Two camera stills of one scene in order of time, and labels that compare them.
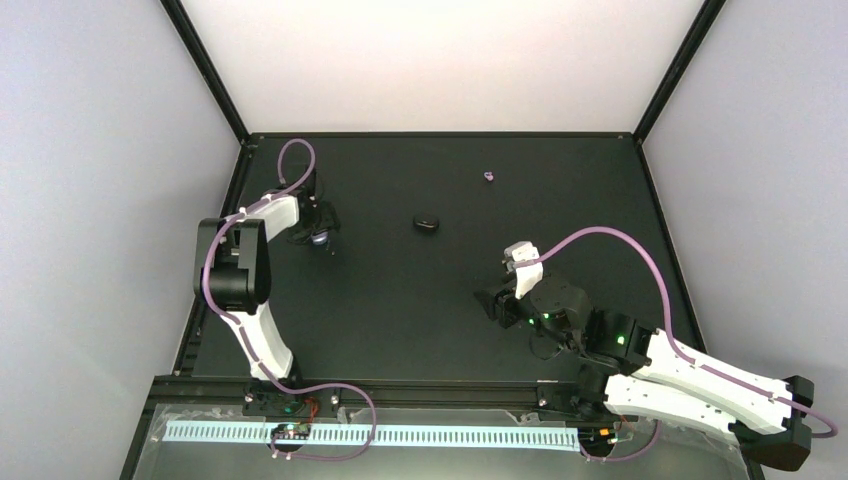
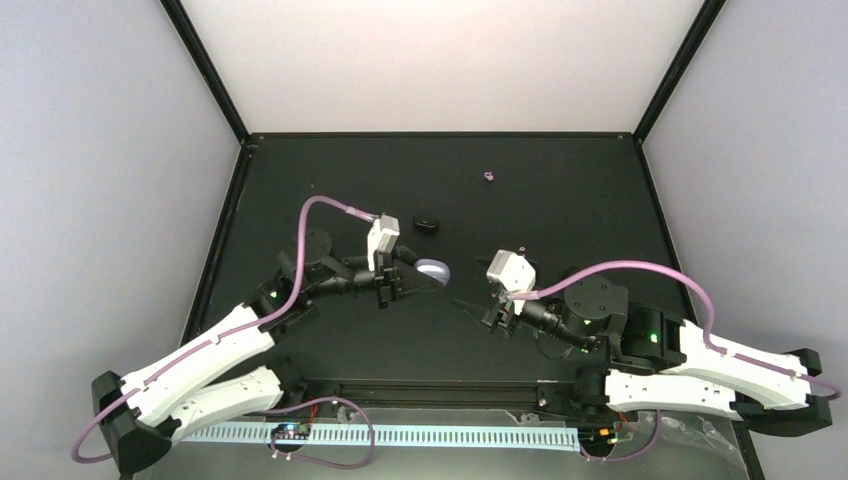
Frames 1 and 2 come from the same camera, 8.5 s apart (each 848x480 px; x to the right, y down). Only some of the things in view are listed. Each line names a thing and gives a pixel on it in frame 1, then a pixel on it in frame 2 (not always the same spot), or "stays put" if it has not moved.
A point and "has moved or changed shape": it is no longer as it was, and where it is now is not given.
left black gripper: [327, 220] to [385, 275]
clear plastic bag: [648, 448] stays put
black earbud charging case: [426, 224] stays put
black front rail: [276, 391] stays put
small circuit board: [287, 431] stays put
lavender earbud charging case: [319, 238] has moved or changed shape
